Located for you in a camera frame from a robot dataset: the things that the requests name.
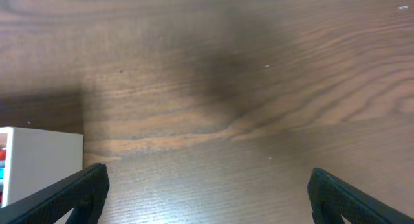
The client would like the red toy car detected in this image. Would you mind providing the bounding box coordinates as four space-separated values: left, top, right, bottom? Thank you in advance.
0 148 6 161

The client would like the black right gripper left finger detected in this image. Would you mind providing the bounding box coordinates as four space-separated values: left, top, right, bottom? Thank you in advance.
1 163 109 223

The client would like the white cardboard box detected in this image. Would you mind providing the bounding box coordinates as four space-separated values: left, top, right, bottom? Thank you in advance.
1 127 83 207

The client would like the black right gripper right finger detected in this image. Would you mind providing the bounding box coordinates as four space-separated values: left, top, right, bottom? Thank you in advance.
307 168 413 224

